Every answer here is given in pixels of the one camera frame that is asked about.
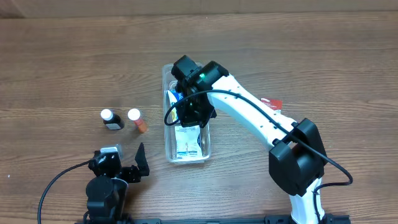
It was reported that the clear plastic container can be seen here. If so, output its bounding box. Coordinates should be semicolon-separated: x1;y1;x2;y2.
162;63;211;164

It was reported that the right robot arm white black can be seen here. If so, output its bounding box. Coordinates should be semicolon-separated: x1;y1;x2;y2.
171;55;327;223

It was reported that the orange tablet tube white cap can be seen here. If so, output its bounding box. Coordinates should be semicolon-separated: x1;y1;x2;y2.
127;108;147;133

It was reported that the blue yellow VapoDrops box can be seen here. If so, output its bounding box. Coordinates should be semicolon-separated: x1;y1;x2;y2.
167;90;184;124

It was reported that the red white medicine box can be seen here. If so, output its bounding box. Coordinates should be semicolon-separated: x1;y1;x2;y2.
261;98;282;111

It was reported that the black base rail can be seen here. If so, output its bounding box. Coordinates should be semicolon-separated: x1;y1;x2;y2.
74;213;352;224

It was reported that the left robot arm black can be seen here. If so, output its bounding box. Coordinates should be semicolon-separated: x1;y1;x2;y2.
83;143;150;223

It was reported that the dark syrup bottle white cap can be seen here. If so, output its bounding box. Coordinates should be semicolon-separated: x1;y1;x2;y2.
100;109;124;130

